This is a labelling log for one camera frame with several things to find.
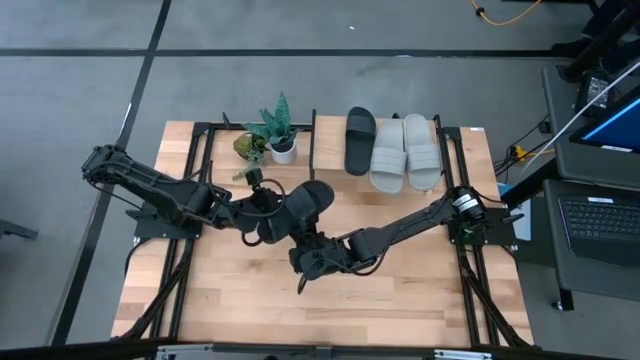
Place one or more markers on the black laptop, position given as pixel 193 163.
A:
pixel 600 225

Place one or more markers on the black foam slide sandal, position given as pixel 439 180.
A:
pixel 312 200
pixel 360 145

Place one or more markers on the grey foam slide sandal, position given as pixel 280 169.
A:
pixel 422 157
pixel 387 160

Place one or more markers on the dark grey desk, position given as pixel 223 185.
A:
pixel 600 282

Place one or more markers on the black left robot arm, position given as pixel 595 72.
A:
pixel 150 182

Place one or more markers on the black power brick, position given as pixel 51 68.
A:
pixel 595 90

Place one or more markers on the small trailing succulent plant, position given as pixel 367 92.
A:
pixel 246 145

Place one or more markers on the white paper sheet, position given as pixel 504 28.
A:
pixel 524 227

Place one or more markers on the monitor with blue screen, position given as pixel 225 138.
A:
pixel 620 125

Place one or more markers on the black diagonal pole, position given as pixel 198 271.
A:
pixel 600 50
pixel 530 186

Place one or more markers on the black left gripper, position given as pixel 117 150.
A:
pixel 255 212

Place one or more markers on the snake plant in white pot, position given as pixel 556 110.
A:
pixel 285 155

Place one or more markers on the wooden shelf with black legs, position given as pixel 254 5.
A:
pixel 327 145

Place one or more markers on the white rod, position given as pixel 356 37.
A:
pixel 600 98

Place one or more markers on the black metal table frame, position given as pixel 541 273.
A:
pixel 470 320

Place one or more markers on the black crossbar with silver brackets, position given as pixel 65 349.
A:
pixel 380 351

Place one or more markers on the person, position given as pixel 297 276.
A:
pixel 570 49

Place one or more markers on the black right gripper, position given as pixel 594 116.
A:
pixel 320 255

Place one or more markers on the black furniture foot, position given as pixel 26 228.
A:
pixel 15 229

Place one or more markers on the yellow plug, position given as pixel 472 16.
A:
pixel 521 151

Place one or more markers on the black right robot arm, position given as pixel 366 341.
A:
pixel 410 222

